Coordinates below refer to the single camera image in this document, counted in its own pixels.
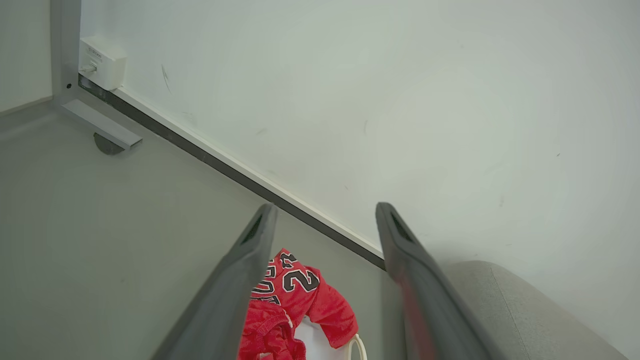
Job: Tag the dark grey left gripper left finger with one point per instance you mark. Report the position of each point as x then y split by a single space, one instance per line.
225 300

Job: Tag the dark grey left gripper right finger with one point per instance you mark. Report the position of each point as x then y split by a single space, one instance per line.
430 310

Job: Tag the red basketball jersey black numbers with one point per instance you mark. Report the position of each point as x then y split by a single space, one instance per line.
320 300

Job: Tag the white laundry basket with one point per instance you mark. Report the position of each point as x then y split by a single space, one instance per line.
320 347

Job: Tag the red mesh shorts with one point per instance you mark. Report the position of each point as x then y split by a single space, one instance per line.
265 335

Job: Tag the dark baseboard strip white edge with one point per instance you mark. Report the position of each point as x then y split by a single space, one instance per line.
225 167

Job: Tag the dark grey round frame foot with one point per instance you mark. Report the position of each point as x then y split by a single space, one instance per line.
106 145

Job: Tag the white wall-mounted device box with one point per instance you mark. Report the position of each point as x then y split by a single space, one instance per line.
107 62

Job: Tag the grey metal partition frame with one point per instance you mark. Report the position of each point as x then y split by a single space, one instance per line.
65 50

